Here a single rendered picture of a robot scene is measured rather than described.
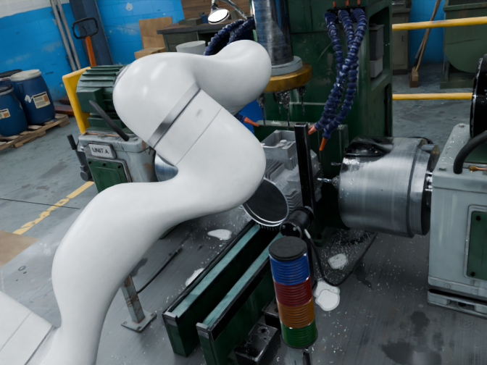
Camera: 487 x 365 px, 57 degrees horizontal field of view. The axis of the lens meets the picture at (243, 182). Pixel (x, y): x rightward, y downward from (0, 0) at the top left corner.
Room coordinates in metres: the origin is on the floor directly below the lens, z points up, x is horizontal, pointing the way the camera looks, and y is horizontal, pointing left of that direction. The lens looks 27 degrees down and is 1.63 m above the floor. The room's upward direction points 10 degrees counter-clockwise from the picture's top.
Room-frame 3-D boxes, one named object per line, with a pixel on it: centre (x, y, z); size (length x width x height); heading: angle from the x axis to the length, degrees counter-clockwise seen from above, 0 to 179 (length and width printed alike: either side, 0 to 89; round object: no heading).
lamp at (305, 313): (0.58, -0.05, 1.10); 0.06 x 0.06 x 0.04
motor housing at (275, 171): (1.16, -0.10, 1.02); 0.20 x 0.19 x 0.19; 143
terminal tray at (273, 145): (1.20, -0.13, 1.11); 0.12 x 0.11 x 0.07; 143
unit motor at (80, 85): (1.54, 0.41, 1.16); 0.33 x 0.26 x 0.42; 54
